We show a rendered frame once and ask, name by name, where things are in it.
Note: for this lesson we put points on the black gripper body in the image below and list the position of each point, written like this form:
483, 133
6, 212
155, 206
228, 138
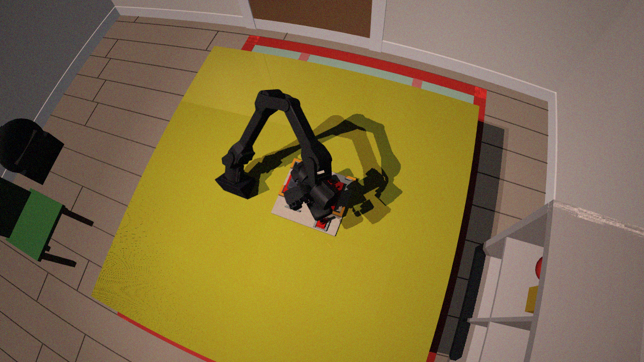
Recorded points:
317, 211

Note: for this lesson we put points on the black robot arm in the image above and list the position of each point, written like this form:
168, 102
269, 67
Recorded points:
315, 156

